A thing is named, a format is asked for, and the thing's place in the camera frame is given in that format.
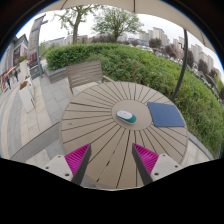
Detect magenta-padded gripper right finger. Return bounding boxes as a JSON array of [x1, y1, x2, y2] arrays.
[[131, 142, 184, 186]]

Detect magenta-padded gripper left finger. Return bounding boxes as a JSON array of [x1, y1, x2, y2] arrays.
[[42, 143, 93, 187]]

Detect white and teal computer mouse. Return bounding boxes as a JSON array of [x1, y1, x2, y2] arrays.
[[115, 110, 137, 125]]

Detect blue mouse pad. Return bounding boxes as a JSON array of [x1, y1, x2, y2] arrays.
[[146, 101, 186, 128]]

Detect white planter box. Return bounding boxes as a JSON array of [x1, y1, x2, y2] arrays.
[[18, 54, 33, 84], [18, 79, 36, 113]]

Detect beige slatted outdoor chair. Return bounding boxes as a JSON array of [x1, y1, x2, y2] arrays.
[[65, 60, 114, 98]]

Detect green hedge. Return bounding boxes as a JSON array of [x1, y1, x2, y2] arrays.
[[44, 42, 224, 158]]

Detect beige parasol with dark pole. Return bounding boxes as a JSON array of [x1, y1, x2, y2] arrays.
[[39, 0, 217, 103]]

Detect tall grey sign pillar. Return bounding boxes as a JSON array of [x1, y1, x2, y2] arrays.
[[27, 13, 49, 79]]

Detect distant high-rise buildings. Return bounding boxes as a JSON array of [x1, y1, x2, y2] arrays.
[[138, 26, 216, 73]]

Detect tree with bare trunk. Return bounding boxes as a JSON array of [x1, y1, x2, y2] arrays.
[[54, 4, 91, 45]]

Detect round leafy tree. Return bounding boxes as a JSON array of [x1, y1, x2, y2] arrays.
[[92, 6, 144, 43]]

